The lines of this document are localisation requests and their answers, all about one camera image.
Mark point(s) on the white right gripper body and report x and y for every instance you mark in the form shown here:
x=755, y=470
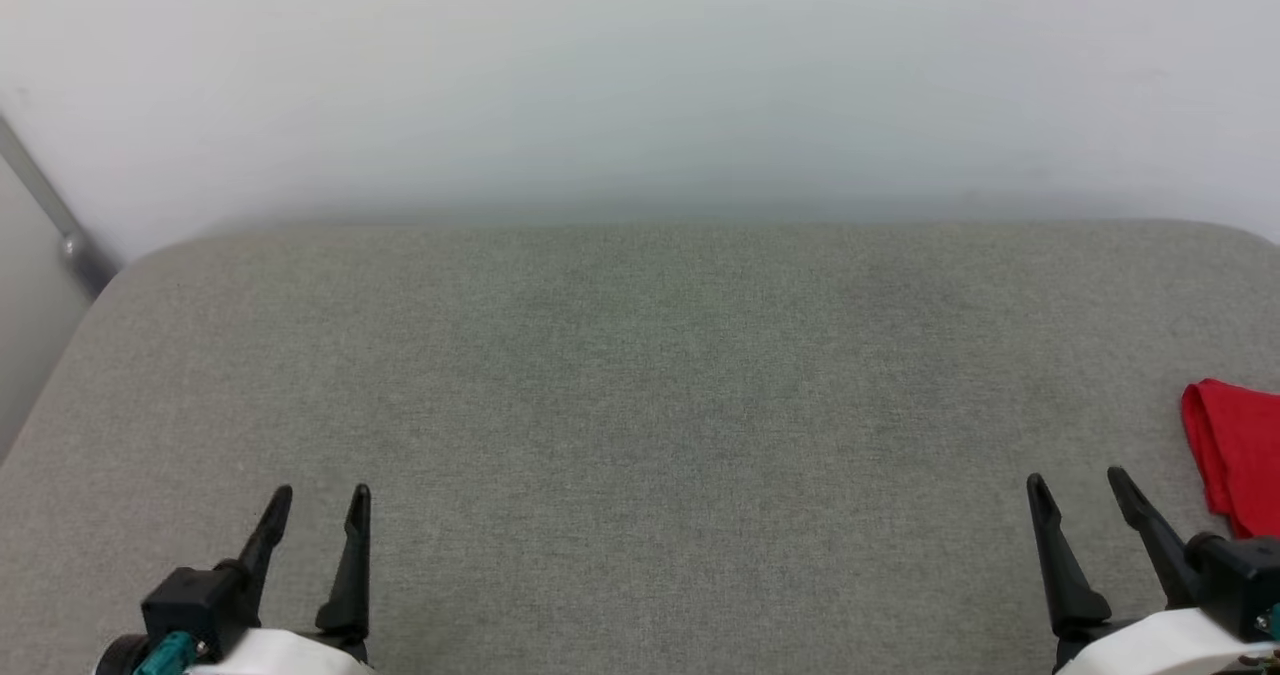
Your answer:
x=1160, y=647

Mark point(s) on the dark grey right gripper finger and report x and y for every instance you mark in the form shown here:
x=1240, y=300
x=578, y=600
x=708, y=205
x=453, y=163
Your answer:
x=1155, y=535
x=1065, y=565

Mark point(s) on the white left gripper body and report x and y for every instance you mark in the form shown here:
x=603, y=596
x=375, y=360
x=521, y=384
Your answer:
x=280, y=655

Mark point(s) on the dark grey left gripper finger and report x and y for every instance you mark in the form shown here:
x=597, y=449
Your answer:
x=353, y=575
x=268, y=545

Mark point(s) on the red and white jersey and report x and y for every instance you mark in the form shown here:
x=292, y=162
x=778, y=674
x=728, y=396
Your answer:
x=1240, y=445

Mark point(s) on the grey fabric sofa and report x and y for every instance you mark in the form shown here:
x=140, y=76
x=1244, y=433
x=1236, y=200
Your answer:
x=640, y=405

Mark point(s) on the grey metal rod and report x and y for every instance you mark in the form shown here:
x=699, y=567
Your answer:
x=50, y=215

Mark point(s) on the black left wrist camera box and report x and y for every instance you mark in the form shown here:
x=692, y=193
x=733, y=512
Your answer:
x=190, y=600

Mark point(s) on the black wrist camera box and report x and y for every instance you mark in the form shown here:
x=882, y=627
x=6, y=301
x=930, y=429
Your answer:
x=190, y=600
x=1240, y=580

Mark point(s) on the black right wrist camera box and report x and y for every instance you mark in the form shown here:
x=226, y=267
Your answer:
x=1240, y=580

